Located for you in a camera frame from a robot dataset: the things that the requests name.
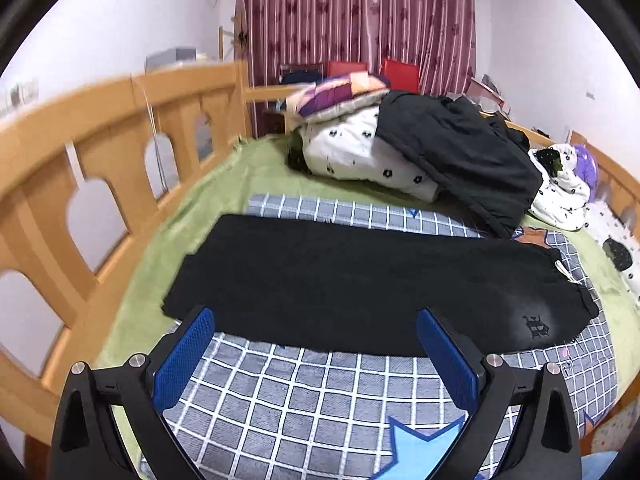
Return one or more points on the green bed sheet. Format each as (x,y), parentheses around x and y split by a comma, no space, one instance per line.
(258,168)

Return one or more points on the white dotted quilt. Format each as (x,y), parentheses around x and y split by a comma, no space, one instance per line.
(567,199)

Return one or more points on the white floral duvet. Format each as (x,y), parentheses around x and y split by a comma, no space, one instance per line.
(347,148)

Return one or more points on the dark folded jacket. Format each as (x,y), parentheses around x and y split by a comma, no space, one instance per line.
(481,162)

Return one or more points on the purple striped pillow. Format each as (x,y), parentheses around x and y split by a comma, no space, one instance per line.
(337,96)

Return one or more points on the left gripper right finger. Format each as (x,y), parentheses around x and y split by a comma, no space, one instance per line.
(543,443)

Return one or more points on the red chair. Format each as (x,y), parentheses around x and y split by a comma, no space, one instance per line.
(402,76)

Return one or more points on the grey box on shelf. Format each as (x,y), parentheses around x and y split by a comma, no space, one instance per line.
(171,57)

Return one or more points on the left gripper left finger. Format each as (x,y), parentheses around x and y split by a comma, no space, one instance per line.
(87,443)

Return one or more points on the maroon patterned curtain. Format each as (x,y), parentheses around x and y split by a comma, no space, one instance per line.
(438,36)

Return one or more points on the purple plush toy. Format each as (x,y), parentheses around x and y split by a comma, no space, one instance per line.
(587,169)

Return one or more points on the black pants with white stripe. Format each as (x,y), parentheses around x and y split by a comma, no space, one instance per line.
(327,287)

